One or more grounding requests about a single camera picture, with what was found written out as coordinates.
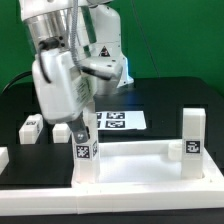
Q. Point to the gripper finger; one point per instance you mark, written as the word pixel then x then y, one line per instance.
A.
pixel 79 130

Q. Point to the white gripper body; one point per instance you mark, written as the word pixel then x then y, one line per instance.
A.
pixel 68 93

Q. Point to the white desk top tray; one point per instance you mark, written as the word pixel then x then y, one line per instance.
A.
pixel 146 162

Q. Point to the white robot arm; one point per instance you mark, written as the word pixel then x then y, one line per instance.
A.
pixel 78 55

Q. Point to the fiducial marker sheet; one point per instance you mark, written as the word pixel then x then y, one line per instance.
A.
pixel 121 120

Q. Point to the white block left edge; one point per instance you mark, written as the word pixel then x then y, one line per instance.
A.
pixel 4 158

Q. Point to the white L-shaped fence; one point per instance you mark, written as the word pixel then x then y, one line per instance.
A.
pixel 118 197

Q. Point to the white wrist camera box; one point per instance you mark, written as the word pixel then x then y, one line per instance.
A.
pixel 105 68

